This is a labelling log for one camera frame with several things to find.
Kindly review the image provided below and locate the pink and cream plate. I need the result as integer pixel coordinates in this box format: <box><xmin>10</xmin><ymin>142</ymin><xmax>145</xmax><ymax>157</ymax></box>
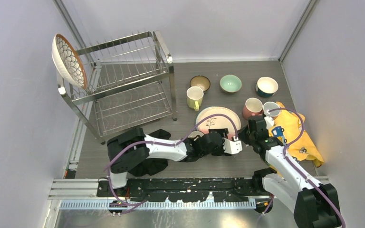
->
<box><xmin>195</xmin><ymin>106</ymin><xmax>241</xmax><ymax>139</ymax></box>

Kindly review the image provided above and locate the flower pattern brown-rim plate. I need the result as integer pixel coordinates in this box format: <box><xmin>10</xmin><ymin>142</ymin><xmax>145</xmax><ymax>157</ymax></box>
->
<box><xmin>51</xmin><ymin>34</ymin><xmax>87</xmax><ymax>90</ymax></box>

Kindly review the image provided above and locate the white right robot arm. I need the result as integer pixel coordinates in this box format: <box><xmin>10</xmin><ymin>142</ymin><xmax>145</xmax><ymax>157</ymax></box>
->
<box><xmin>238</xmin><ymin>115</ymin><xmax>346</xmax><ymax>228</ymax></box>

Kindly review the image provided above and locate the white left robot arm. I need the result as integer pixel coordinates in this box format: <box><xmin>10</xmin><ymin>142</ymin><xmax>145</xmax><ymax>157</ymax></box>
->
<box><xmin>106</xmin><ymin>127</ymin><xmax>237</xmax><ymax>197</ymax></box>

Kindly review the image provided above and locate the metal dish rack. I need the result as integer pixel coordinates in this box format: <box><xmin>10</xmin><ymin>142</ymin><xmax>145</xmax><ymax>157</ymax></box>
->
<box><xmin>57</xmin><ymin>31</ymin><xmax>177</xmax><ymax>144</ymax></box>

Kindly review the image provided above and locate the yellow cartoon cloth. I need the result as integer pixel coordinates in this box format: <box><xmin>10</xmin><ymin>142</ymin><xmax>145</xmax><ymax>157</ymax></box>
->
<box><xmin>269</xmin><ymin>109</ymin><xmax>325</xmax><ymax>167</ymax></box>

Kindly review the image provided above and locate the dark blue bowl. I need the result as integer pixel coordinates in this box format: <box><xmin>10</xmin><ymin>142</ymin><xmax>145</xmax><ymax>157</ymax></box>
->
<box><xmin>255</xmin><ymin>77</ymin><xmax>279</xmax><ymax>98</ymax></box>

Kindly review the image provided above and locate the light green mug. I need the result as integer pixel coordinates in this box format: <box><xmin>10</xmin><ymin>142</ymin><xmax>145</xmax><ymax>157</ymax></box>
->
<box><xmin>186</xmin><ymin>86</ymin><xmax>204</xmax><ymax>112</ymax></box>

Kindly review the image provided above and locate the mint green bowl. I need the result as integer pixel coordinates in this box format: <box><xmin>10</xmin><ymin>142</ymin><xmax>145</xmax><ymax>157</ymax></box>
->
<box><xmin>219</xmin><ymin>75</ymin><xmax>242</xmax><ymax>93</ymax></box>

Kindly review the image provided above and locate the brown bowl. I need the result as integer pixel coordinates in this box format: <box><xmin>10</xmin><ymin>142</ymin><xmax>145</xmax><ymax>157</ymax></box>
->
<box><xmin>190</xmin><ymin>75</ymin><xmax>211</xmax><ymax>92</ymax></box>

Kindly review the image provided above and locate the black cloth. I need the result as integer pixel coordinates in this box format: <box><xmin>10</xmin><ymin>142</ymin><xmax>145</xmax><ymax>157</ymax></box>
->
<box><xmin>128</xmin><ymin>129</ymin><xmax>171</xmax><ymax>177</ymax></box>

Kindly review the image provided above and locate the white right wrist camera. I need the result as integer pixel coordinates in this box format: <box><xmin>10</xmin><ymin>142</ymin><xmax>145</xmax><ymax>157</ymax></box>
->
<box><xmin>264</xmin><ymin>116</ymin><xmax>275</xmax><ymax>130</ymax></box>

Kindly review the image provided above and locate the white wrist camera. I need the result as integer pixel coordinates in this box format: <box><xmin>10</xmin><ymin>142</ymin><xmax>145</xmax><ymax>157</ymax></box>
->
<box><xmin>223</xmin><ymin>136</ymin><xmax>242</xmax><ymax>155</ymax></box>
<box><xmin>264</xmin><ymin>116</ymin><xmax>275</xmax><ymax>130</ymax></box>

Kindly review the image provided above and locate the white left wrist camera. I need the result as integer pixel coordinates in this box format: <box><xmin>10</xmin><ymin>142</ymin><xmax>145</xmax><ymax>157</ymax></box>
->
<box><xmin>223</xmin><ymin>136</ymin><xmax>242</xmax><ymax>155</ymax></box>

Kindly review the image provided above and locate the white ribbed mug black handle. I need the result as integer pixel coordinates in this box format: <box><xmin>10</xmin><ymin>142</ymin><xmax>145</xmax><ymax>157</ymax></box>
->
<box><xmin>188</xmin><ymin>130</ymin><xmax>204</xmax><ymax>141</ymax></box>

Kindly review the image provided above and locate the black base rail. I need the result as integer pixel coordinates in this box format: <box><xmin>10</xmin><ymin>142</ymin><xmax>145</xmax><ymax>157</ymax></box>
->
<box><xmin>96</xmin><ymin>177</ymin><xmax>274</xmax><ymax>204</ymax></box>

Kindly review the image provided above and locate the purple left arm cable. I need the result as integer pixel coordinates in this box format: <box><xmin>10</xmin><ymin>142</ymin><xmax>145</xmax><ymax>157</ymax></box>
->
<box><xmin>104</xmin><ymin>114</ymin><xmax>240</xmax><ymax>215</ymax></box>

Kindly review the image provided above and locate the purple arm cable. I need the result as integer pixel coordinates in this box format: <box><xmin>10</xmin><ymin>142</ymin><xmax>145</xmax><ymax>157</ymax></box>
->
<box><xmin>104</xmin><ymin>114</ymin><xmax>240</xmax><ymax>215</ymax></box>
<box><xmin>261</xmin><ymin>108</ymin><xmax>347</xmax><ymax>228</ymax></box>

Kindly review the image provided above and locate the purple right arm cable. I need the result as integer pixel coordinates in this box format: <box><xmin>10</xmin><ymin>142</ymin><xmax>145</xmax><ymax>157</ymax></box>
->
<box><xmin>261</xmin><ymin>108</ymin><xmax>347</xmax><ymax>228</ymax></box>

